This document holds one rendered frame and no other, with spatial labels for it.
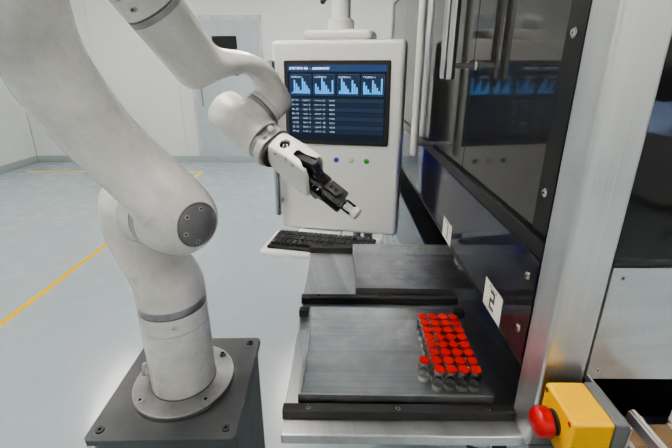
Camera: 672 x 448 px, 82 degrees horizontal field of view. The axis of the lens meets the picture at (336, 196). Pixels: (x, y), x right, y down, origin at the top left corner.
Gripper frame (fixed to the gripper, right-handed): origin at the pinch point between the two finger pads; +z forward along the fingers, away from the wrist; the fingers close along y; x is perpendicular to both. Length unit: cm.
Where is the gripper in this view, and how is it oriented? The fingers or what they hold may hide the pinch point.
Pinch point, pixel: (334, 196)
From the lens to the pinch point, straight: 70.8
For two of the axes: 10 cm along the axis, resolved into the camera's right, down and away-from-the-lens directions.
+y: -0.2, 4.8, 8.8
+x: -6.6, 6.5, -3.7
